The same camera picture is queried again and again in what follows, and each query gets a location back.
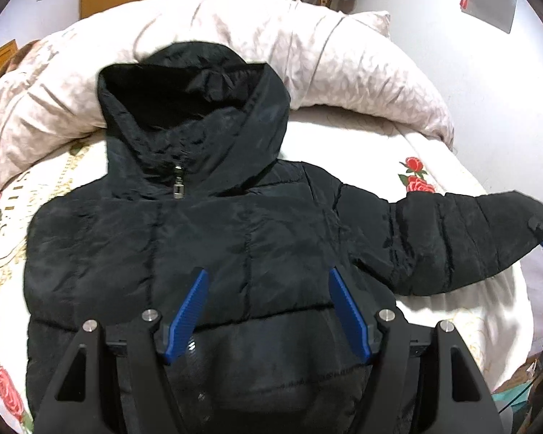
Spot pink leaf-print duvet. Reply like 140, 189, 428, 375
0, 0, 455, 200

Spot black hooded puffer jacket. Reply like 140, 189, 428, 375
22, 42, 543, 434

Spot white rose-print bed blanket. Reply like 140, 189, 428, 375
0, 104, 535, 434

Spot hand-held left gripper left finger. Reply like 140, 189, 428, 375
34, 268, 210, 434

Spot black cable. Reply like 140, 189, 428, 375
497, 368, 543, 417

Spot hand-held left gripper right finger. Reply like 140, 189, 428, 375
328, 267, 503, 434

